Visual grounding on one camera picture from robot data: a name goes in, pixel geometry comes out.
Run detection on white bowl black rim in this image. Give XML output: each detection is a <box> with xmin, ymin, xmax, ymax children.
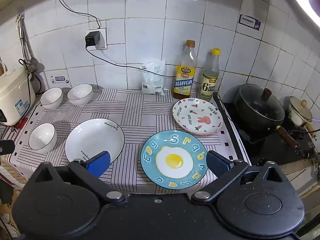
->
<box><xmin>28</xmin><ymin>123</ymin><xmax>57</xmax><ymax>155</ymax></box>
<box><xmin>40</xmin><ymin>87</ymin><xmax>63</xmax><ymax>110</ymax></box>
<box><xmin>67</xmin><ymin>84</ymin><xmax>94</xmax><ymax>107</ymax></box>

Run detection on cooking wine bottle yellow label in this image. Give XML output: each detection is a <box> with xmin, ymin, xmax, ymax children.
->
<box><xmin>173</xmin><ymin>39</ymin><xmax>198</xmax><ymax>100</ymax></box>

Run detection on striped tablecloth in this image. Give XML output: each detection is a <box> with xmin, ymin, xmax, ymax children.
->
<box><xmin>9</xmin><ymin>88</ymin><xmax>250</xmax><ymax>194</ymax></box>

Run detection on small blue wall sticker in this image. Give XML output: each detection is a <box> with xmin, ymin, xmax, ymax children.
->
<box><xmin>50</xmin><ymin>74</ymin><xmax>69</xmax><ymax>83</ymax></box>

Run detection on black gas stove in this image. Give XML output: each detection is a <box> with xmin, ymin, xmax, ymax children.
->
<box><xmin>212</xmin><ymin>94</ymin><xmax>320</xmax><ymax>167</ymax></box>

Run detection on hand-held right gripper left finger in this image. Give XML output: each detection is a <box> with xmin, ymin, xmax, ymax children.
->
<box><xmin>29</xmin><ymin>151</ymin><xmax>127</xmax><ymax>205</ymax></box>

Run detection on black power adapter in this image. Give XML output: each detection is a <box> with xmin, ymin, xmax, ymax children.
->
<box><xmin>85</xmin><ymin>31</ymin><xmax>102</xmax><ymax>48</ymax></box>

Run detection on white plastic bag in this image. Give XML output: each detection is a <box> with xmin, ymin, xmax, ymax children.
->
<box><xmin>141</xmin><ymin>60</ymin><xmax>166</xmax><ymax>95</ymax></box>

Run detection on white plate black rim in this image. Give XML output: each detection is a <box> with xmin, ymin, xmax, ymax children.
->
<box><xmin>64</xmin><ymin>118</ymin><xmax>125</xmax><ymax>166</ymax></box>

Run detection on black adapter cable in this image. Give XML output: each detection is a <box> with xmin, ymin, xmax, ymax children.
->
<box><xmin>86</xmin><ymin>46</ymin><xmax>175</xmax><ymax>78</ymax></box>

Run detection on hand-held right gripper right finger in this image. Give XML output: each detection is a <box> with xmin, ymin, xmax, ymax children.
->
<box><xmin>191</xmin><ymin>150</ymin><xmax>285</xmax><ymax>204</ymax></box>

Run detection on black cooking pot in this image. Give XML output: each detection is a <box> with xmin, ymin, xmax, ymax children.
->
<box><xmin>234</xmin><ymin>90</ymin><xmax>300</xmax><ymax>151</ymax></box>

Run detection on glass pot lid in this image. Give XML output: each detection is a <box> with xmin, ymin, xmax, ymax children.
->
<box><xmin>236</xmin><ymin>84</ymin><xmax>285</xmax><ymax>120</ymax></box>

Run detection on clear vinegar bottle yellow cap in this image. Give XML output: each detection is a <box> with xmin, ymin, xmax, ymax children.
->
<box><xmin>199</xmin><ymin>48</ymin><xmax>221</xmax><ymax>99</ymax></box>

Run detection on cream enamel pot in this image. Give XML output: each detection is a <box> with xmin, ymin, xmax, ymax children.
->
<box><xmin>289</xmin><ymin>96</ymin><xmax>314</xmax><ymax>132</ymax></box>

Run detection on blue fried egg plate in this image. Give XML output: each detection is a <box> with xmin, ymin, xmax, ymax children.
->
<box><xmin>140</xmin><ymin>130</ymin><xmax>210</xmax><ymax>189</ymax></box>

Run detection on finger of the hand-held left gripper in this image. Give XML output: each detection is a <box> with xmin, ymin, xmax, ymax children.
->
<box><xmin>0</xmin><ymin>141</ymin><xmax>15</xmax><ymax>155</ymax></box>

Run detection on large blue wall sticker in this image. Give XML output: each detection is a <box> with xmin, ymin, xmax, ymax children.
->
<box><xmin>237</xmin><ymin>14</ymin><xmax>262</xmax><ymax>33</ymax></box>

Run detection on cream rice cooker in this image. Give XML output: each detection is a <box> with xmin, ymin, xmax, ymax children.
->
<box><xmin>0</xmin><ymin>66</ymin><xmax>37</xmax><ymax>127</ymax></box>

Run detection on pink rabbit print plate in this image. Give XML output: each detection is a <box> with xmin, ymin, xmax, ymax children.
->
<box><xmin>172</xmin><ymin>98</ymin><xmax>224</xmax><ymax>135</ymax></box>

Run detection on metal ladle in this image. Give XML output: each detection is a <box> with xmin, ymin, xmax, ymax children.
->
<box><xmin>17</xmin><ymin>14</ymin><xmax>40</xmax><ymax>72</ymax></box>

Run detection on black rice cooker cable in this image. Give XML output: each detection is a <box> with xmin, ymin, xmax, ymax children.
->
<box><xmin>19</xmin><ymin>59</ymin><xmax>42</xmax><ymax>94</ymax></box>

